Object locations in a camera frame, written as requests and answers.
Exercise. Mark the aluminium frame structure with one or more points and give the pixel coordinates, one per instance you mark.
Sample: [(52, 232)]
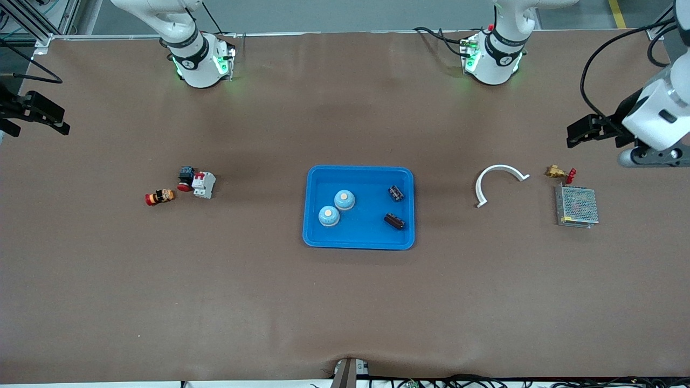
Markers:
[(67, 16)]

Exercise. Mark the metal table edge clamp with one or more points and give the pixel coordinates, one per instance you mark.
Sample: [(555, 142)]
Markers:
[(349, 373)]

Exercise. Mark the black capacitor block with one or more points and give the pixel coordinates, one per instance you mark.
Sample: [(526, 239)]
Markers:
[(397, 193)]

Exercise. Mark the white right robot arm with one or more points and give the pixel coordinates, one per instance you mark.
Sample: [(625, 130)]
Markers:
[(197, 70)]

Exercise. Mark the brown electrolytic capacitor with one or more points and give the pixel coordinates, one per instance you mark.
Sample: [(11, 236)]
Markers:
[(394, 221)]

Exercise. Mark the red orange emergency button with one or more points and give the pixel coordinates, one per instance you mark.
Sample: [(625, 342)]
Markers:
[(160, 197)]

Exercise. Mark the metal mesh power supply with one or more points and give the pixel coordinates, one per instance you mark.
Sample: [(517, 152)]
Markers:
[(577, 205)]

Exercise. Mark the red push button switch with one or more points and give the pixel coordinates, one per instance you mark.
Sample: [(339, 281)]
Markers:
[(186, 175)]

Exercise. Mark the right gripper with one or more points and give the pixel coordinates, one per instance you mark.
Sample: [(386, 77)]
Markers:
[(12, 106)]

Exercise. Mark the white red circuit breaker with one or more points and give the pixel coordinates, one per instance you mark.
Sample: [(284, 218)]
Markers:
[(205, 186)]

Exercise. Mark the white curved plastic strip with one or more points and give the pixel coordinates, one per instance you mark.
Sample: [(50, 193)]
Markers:
[(501, 167)]

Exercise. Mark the light blue call bell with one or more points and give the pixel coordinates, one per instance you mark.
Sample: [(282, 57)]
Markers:
[(344, 199), (329, 216)]

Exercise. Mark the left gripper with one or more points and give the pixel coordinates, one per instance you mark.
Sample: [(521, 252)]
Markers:
[(620, 123)]

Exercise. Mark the blue plastic tray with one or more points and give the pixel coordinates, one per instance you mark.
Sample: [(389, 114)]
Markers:
[(366, 237)]

